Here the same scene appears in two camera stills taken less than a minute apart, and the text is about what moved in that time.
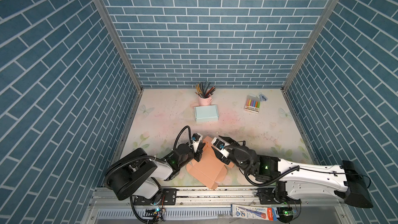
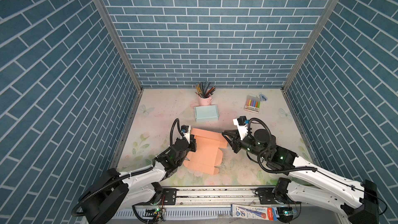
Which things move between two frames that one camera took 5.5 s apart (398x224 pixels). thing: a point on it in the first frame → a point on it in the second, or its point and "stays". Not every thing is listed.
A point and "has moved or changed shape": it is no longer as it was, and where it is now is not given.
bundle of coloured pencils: [202, 90] stays
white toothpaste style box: [255, 212] stays
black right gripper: [225, 160] → [236, 142]
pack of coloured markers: [252, 103] stays
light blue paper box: [206, 113] stays
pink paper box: [211, 168] has moved or changed shape
